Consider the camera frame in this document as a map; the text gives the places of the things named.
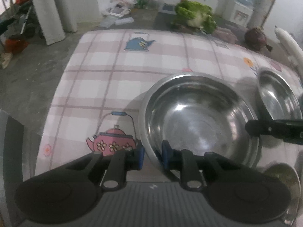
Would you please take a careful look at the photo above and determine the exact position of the small steel plate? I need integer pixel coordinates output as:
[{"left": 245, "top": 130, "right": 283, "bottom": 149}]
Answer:
[{"left": 256, "top": 68, "right": 302, "bottom": 120}]

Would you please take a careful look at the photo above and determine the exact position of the large steel basin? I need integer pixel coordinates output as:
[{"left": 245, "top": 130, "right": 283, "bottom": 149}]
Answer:
[{"left": 138, "top": 73, "right": 259, "bottom": 170}]

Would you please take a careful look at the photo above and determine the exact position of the dark red cabbage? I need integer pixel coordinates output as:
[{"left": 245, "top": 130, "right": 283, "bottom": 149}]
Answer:
[{"left": 244, "top": 27, "right": 273, "bottom": 52}]

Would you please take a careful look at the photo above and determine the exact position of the white water dispenser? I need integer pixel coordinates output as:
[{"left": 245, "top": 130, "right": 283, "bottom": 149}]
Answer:
[{"left": 229, "top": 0, "right": 253, "bottom": 27}]

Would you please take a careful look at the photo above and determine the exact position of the rolled patterned mat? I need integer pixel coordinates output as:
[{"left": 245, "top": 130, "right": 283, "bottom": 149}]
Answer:
[{"left": 247, "top": 0, "right": 276, "bottom": 29}]

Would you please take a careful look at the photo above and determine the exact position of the green leafy cabbage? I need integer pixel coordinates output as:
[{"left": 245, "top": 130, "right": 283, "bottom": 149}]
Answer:
[{"left": 171, "top": 0, "right": 217, "bottom": 34}]

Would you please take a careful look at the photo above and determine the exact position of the plastic bags clutter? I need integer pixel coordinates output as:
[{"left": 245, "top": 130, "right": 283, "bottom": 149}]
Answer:
[{"left": 99, "top": 0, "right": 137, "bottom": 28}]

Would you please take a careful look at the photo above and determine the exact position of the white grey curtain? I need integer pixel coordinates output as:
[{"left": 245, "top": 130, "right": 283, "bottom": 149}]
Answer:
[{"left": 32, "top": 0, "right": 100, "bottom": 45}]

